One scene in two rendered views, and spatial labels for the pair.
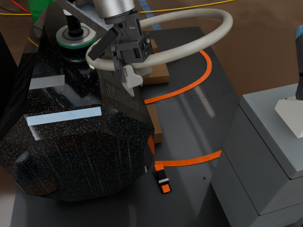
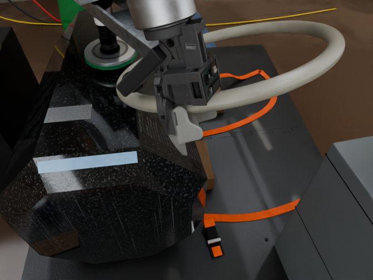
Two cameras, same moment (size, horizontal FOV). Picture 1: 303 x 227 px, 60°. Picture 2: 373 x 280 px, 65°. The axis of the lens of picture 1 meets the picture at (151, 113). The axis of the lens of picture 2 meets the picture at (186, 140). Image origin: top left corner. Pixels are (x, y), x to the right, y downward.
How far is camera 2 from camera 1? 0.23 m
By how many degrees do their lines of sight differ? 2
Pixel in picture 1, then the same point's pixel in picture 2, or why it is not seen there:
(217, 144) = (283, 195)
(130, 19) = (188, 33)
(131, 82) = (184, 134)
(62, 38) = (91, 56)
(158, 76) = not seen: hidden behind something
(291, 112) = not seen: outside the picture
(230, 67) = (300, 96)
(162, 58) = (237, 99)
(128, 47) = (182, 79)
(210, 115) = (275, 156)
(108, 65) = (149, 104)
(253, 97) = (348, 148)
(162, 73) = not seen: hidden behind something
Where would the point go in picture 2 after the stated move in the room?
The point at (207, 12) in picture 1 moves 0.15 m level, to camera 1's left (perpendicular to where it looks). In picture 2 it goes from (296, 26) to (234, 24)
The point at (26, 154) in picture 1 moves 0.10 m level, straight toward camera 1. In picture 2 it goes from (36, 210) to (46, 232)
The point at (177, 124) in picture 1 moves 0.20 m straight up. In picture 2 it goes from (233, 167) to (237, 148)
